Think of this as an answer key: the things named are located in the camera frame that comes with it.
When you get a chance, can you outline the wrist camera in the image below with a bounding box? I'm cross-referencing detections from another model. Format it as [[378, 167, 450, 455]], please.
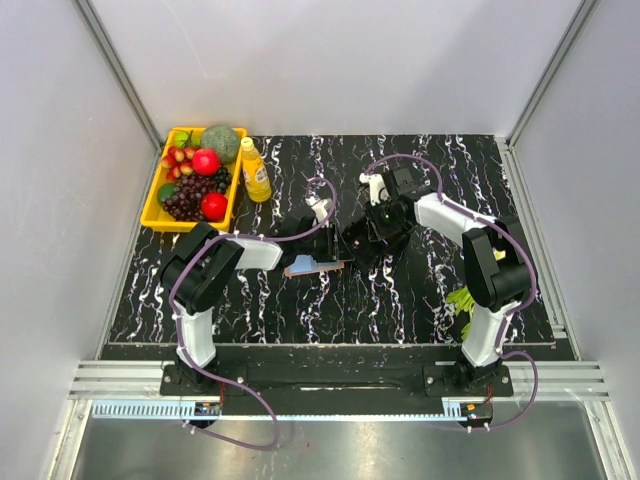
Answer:
[[306, 196, 334, 226], [359, 173, 389, 206]]

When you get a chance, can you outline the green melon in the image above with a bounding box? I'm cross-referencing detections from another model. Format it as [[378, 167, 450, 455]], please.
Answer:
[[200, 125, 241, 164]]

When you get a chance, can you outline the red pomegranate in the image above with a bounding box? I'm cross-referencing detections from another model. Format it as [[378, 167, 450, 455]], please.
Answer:
[[192, 148, 221, 176], [200, 192, 228, 222]]

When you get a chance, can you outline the pink leather card holder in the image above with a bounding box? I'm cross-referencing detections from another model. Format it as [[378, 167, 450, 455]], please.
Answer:
[[284, 255, 345, 278]]

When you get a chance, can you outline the black card box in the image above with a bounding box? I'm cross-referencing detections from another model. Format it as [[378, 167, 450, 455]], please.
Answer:
[[341, 217, 413, 273]]

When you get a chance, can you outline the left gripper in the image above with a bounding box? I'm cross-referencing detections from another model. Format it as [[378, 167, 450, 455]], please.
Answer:
[[296, 223, 355, 264]]

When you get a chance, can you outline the yellow juice bottle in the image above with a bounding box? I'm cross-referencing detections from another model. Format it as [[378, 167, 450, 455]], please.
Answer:
[[240, 137, 272, 203]]

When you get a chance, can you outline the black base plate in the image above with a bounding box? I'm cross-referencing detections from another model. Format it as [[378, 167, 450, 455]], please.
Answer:
[[160, 345, 514, 417]]

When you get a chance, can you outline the small black grape bunch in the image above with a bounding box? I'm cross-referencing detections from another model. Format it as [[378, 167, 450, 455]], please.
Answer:
[[213, 166, 233, 194]]

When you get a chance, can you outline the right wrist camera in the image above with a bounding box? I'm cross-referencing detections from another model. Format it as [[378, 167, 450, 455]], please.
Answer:
[[359, 173, 389, 206]]

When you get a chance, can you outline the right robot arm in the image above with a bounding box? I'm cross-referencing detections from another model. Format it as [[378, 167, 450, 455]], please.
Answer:
[[359, 168, 537, 396]]

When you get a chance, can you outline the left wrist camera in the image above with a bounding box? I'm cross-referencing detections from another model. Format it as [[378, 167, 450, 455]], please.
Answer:
[[306, 196, 334, 226]]

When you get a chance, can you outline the red pomegranate upper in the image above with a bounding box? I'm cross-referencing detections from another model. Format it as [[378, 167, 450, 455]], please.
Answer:
[[192, 148, 221, 176]]

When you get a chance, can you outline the dark purple grape bunch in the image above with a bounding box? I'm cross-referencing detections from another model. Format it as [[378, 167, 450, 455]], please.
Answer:
[[160, 173, 215, 222]]

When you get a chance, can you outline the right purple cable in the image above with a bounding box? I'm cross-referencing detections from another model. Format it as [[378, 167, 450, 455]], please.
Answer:
[[363, 153, 540, 433]]

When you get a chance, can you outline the small red fruit bunch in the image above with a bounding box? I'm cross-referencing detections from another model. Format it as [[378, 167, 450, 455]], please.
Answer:
[[160, 146, 196, 183]]

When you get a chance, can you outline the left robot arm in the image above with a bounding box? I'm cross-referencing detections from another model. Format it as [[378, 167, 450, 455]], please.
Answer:
[[161, 217, 353, 395]]

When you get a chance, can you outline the red pomegranate lower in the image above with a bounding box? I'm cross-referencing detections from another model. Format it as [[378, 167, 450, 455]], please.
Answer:
[[200, 192, 228, 222]]

